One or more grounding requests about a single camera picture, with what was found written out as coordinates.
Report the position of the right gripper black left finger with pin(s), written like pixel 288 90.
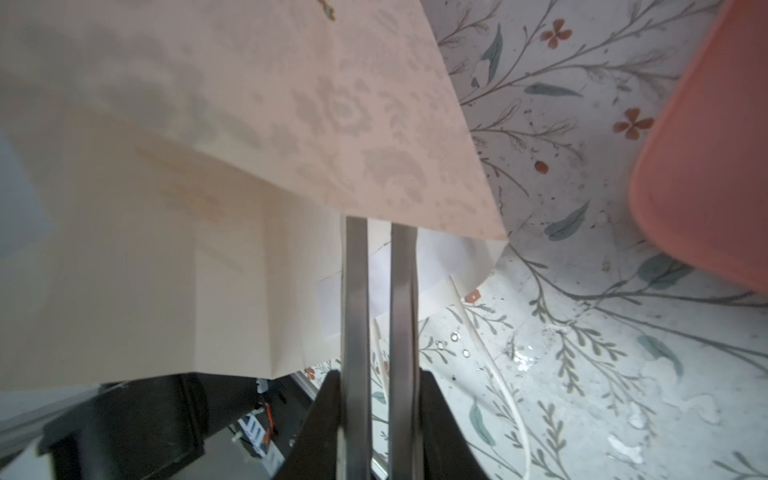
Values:
pixel 314 456

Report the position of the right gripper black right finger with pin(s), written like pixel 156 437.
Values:
pixel 447 455

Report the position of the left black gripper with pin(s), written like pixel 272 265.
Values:
pixel 146 429

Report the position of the metal tongs with white tips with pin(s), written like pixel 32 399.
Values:
pixel 378 348

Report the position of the white printed paper bag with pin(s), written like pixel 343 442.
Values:
pixel 234 188

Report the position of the pink plastic tray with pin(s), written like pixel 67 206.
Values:
pixel 698 189

